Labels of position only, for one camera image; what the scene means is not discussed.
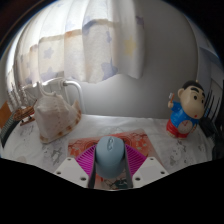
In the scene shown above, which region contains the large white conch shell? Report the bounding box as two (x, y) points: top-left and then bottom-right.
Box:
(33, 81), (83, 145)

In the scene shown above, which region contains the white star-print curtain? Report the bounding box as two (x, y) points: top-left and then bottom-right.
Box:
(6, 0), (146, 88)

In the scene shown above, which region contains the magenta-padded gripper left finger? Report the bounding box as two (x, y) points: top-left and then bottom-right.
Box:
(53, 145), (100, 190)

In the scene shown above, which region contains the white printed tablecloth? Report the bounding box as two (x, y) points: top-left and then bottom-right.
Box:
(0, 113), (218, 175)

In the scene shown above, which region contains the black rack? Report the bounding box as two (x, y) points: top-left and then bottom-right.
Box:
(199, 79), (224, 162)

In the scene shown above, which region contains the brown wooden chair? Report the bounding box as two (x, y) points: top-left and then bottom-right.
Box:
(0, 101), (13, 130)

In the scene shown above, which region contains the cartoon boy figurine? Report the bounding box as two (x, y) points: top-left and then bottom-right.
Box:
(165, 79), (207, 140)

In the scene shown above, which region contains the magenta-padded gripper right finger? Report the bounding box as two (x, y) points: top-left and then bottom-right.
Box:
(122, 143), (170, 190)

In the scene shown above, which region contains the white radiator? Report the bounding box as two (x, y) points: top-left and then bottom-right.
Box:
(23, 77), (86, 115)

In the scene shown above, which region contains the light blue computer mouse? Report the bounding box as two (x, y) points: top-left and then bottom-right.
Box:
(94, 135), (127, 180)

